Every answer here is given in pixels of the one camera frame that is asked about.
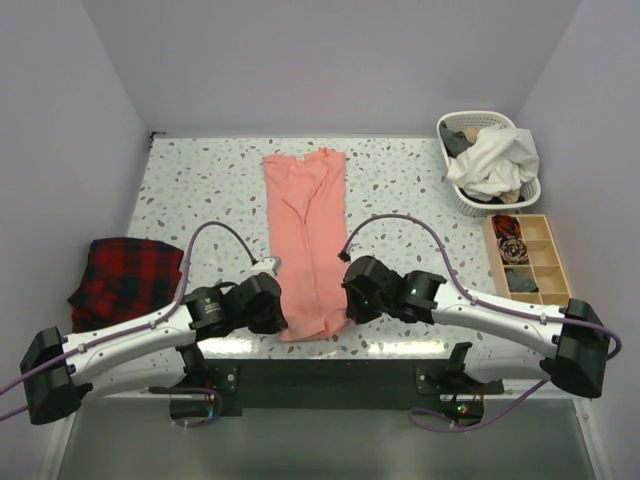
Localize red black plaid shirt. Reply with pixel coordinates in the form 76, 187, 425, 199
68, 237, 184, 333

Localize white garment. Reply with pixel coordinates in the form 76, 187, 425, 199
447, 126, 540, 198

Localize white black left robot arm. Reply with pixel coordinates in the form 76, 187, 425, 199
19, 272, 286, 425

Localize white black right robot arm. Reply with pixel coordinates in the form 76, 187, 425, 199
342, 256, 613, 399

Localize red patterned rolled item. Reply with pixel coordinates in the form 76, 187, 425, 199
491, 214, 522, 240

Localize dark grey garment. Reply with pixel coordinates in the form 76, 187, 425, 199
439, 124, 473, 158

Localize wooden compartment tray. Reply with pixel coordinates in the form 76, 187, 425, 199
483, 214, 572, 306

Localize black white patterned rolled item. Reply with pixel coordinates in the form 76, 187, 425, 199
497, 236, 529, 265

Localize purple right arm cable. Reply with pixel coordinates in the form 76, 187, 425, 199
338, 213, 624, 431

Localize white perforated laundry basket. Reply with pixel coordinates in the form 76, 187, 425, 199
436, 110, 541, 217

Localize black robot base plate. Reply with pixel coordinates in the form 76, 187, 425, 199
150, 359, 504, 416

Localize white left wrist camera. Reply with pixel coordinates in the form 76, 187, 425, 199
250, 256, 282, 278

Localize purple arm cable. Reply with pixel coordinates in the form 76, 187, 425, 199
338, 213, 624, 431
0, 221, 261, 429

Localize pink t shirt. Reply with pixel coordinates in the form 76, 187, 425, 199
263, 148, 348, 342

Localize dark grey folded sock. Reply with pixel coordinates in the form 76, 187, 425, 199
505, 269, 539, 293

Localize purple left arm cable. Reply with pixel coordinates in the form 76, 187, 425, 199
0, 221, 261, 429

